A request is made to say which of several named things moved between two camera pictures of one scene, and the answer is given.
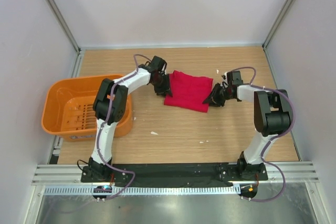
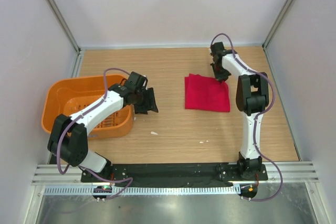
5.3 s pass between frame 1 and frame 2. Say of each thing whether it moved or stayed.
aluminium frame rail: stayed
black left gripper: moved
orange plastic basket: stayed
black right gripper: moved
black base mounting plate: stayed
